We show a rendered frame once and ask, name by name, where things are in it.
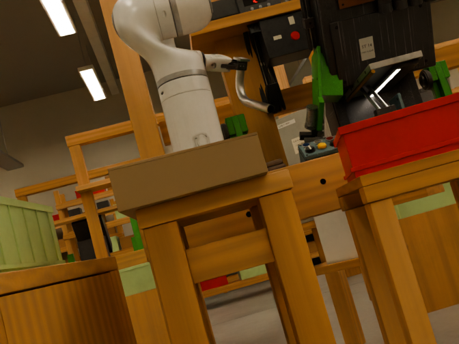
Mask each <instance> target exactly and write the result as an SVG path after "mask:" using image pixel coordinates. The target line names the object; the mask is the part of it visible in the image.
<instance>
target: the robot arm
mask: <svg viewBox="0 0 459 344"><path fill-rule="evenodd" d="M212 13H213V9H212V2H211V0H118V1H117V2H116V4H115V5H114V7H113V11H112V15H111V17H112V22H113V26H114V29H115V31H116V34H117V35H118V36H119V37H120V39H121V40H122V41H123V42H124V43H125V44H126V45H127V46H129V47H130V48H131V49H133V50H134V51H135V52H136V53H138V54H140V55H141V56H142V57H143V58H144V59H145V60H146V61H147V62H148V64H149V65H150V67H151V69H152V71H153V74H154V78H155V81H156V86H157V89H158V93H159V97H160V100H161V105H162V108H163V113H164V116H165V121H166V124H167V129H168V133H169V138H170V141H171V146H172V150H173V152H178V151H181V150H184V149H190V148H193V147H198V146H201V145H206V144H209V143H214V142H217V141H222V140H224V138H223V133H222V130H221V125H220V122H219V117H218V115H217V110H216V106H215V103H214V98H213V95H212V91H211V88H210V83H209V80H208V75H207V71H209V72H230V71H231V70H247V61H237V60H235V59H231V58H230V57H227V56H225V55H209V54H204V53H203V52H201V51H194V50H187V49H183V48H176V45H175V42H174V38H176V37H179V36H182V35H188V34H191V33H195V32H198V31H200V30H202V29H203V28H205V27H206V26H207V25H208V23H209V22H210V21H211V18H212Z"/></svg>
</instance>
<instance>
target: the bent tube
mask: <svg viewBox="0 0 459 344"><path fill-rule="evenodd" d="M234 59H235V60H237V61H250V59H247V58H245V57H234ZM244 76H245V71H244V70H237V71H236V92H237V95H238V98H239V100H240V101H241V103H242V104H243V105H245V106H246V107H249V108H252V109H256V110H259V111H263V112H266V113H273V112H274V110H275V107H274V106H273V105H271V104H267V103H264V102H260V101H257V100H252V99H249V98H248V97H247V95H246V93H245V87H244Z"/></svg>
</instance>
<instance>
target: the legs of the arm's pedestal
mask: <svg viewBox="0 0 459 344"><path fill-rule="evenodd" d="M256 203H257V205H255V206H252V207H251V208H250V213H251V217H252V220H253V224H254V227H255V231H251V232H248V233H244V234H241V235H237V236H234V237H230V238H226V239H224V240H219V241H216V242H212V243H209V244H204V245H201V246H197V247H195V248H189V243H188V241H187V238H186V233H185V230H184V227H182V226H179V223H178V222H177V221H176V220H174V221H171V222H168V223H164V224H161V225H157V226H153V227H149V228H146V229H144V230H143V234H144V237H145V242H146V245H147V248H148V252H149V256H150V261H151V264H152V268H153V271H154V276H155V279H156V284H157V287H158V292H159V295H160V298H161V303H162V306H163V310H164V314H165V319H166V322H167V327H168V330H169V334H170V337H171V342H172V344H215V342H214V338H213V335H212V330H211V327H210V322H209V320H208V315H207V312H206V307H205V304H204V300H203V297H202V294H201V289H200V286H199V283H200V282H203V281H207V280H210V279H213V278H217V277H220V276H225V275H227V274H231V273H235V272H239V271H242V270H246V269H249V268H253V267H256V266H260V265H264V264H265V266H266V271H267V273H268V277H269V281H270V285H271V287H272V291H273V295H274V298H275V302H276V305H277V309H278V312H279V316H280V320H281V324H282V326H283V331H284V334H285V336H286V341H287V344H337V343H336V341H335V337H334V334H333V330H332V327H331V323H330V320H329V316H328V313H327V310H326V306H325V303H324V299H323V297H322V292H321V289H320V286H319V282H318V278H317V276H316V271H315V269H314V265H313V261H312V259H311V255H310V252H309V248H308V245H307V240H306V238H305V234H304V231H303V227H302V224H301V220H300V217H299V215H298V210H297V208H296V204H295V200H294V196H293V194H292V190H291V189H287V190H283V191H280V192H276V193H273V194H270V195H266V196H263V197H259V198H258V200H257V201H256Z"/></svg>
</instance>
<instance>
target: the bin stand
mask: <svg viewBox="0 0 459 344"><path fill-rule="evenodd" d="M448 182H450V185H451V189H452V192H453V194H454V198H455V200H456V204H457V206H458V210H459V149H456V150H453V151H450V152H445V153H443V154H438V155H435V156H431V157H428V158H424V159H421V160H416V161H413V162H409V163H406V164H401V165H398V166H396V167H391V168H388V169H384V170H381V171H377V172H373V173H369V174H366V175H362V176H359V177H358V178H356V179H354V180H352V181H350V182H348V183H347V184H344V185H343V186H341V187H339V188H337V189H336V193H337V196H338V198H339V203H340V206H341V209H342V211H343V212H344V211H345V213H346V218H347V220H348V224H349V227H350V231H351V234H352V238H353V240H354V245H355V247H356V250H357V254H358V256H359V261H360V263H361V267H362V270H363V274H364V277H365V281H366V283H367V288H368V290H369V293H370V297H371V299H372V304H373V306H374V310H375V313H376V317H377V320H378V324H379V326H380V331H381V333H382V337H383V340H384V342H385V344H437V343H436V339H435V336H434V333H433V330H432V326H431V323H430V320H429V317H428V313H427V310H426V307H425V304H424V301H423V298H422V295H421V291H420V288H419V285H418V282H417V278H416V276H415V271H414V269H413V265H412V263H411V258H410V256H409V253H408V249H407V247H406V243H405V241H404V236H403V234H402V230H401V227H400V224H399V221H398V217H397V214H396V212H395V208H394V205H393V201H392V199H391V198H394V197H398V196H401V195H405V194H408V193H411V192H415V191H418V190H423V189H426V188H430V187H433V186H438V185H440V184H444V183H448Z"/></svg>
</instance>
